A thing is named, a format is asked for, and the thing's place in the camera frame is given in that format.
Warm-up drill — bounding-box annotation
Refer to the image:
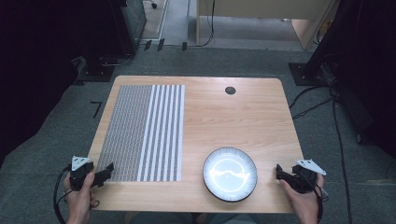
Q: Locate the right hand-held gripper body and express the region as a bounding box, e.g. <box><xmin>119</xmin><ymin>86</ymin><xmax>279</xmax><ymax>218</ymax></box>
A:
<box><xmin>291</xmin><ymin>159</ymin><xmax>327</xmax><ymax>195</ymax></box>

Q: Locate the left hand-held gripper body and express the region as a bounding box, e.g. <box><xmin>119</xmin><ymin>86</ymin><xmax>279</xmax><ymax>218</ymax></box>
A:
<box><xmin>68</xmin><ymin>155</ymin><xmax>94</xmax><ymax>191</ymax></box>

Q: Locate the white plate with dark rim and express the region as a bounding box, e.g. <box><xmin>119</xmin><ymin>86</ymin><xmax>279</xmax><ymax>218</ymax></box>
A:
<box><xmin>202</xmin><ymin>147</ymin><xmax>259</xmax><ymax>203</ymax></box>

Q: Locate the person's right hand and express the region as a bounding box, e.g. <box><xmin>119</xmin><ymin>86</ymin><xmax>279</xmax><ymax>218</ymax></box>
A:
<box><xmin>278</xmin><ymin>174</ymin><xmax>326</xmax><ymax>217</ymax></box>

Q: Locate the person's left hand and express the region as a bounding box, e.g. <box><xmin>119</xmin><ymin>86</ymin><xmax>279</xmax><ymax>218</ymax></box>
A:
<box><xmin>63</xmin><ymin>172</ymin><xmax>98</xmax><ymax>217</ymax></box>

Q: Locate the woven striped grey placemat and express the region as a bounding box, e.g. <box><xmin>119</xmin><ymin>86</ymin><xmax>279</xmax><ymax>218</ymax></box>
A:
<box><xmin>94</xmin><ymin>84</ymin><xmax>187</xmax><ymax>183</ymax></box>

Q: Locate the black stand with square base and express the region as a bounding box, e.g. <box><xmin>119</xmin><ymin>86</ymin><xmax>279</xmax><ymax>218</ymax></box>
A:
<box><xmin>288</xmin><ymin>0</ymin><xmax>359</xmax><ymax>87</ymax></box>
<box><xmin>76</xmin><ymin>0</ymin><xmax>138</xmax><ymax>83</ymax></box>

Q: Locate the dark cabinet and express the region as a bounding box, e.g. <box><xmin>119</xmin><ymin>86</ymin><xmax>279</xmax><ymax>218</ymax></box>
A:
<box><xmin>120</xmin><ymin>0</ymin><xmax>148</xmax><ymax>49</ymax></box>

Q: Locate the light wooden desk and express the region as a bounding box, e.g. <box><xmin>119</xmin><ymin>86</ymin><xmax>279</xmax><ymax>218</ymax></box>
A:
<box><xmin>195</xmin><ymin>0</ymin><xmax>341</xmax><ymax>51</ymax></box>

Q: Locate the right hand-held gripper cable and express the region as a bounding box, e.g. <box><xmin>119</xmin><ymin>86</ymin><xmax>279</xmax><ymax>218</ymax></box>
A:
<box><xmin>306</xmin><ymin>174</ymin><xmax>325</xmax><ymax>224</ymax></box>

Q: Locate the hand-held gripper cable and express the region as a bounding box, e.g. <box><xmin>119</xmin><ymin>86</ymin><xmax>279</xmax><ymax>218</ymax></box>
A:
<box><xmin>52</xmin><ymin>165</ymin><xmax>73</xmax><ymax>224</ymax></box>
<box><xmin>306</xmin><ymin>174</ymin><xmax>325</xmax><ymax>224</ymax></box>

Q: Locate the left hand-held gripper cable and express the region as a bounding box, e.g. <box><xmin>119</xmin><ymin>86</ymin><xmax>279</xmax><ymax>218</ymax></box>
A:
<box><xmin>52</xmin><ymin>165</ymin><xmax>73</xmax><ymax>224</ymax></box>

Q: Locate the long black floor cable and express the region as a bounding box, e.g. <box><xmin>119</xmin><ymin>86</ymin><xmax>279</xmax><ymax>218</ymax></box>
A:
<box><xmin>330</xmin><ymin>90</ymin><xmax>354</xmax><ymax>224</ymax></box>

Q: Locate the forked black floor cable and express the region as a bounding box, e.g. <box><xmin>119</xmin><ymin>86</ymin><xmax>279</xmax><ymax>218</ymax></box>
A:
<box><xmin>289</xmin><ymin>85</ymin><xmax>334</xmax><ymax>121</ymax></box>

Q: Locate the black floor cable at stand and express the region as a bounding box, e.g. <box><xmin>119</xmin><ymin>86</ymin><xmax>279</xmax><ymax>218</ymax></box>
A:
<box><xmin>98</xmin><ymin>51</ymin><xmax>135</xmax><ymax>68</ymax></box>

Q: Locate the hanging black cable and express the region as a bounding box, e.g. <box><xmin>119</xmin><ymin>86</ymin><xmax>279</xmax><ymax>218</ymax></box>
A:
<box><xmin>186</xmin><ymin>0</ymin><xmax>217</xmax><ymax>49</ymax></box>

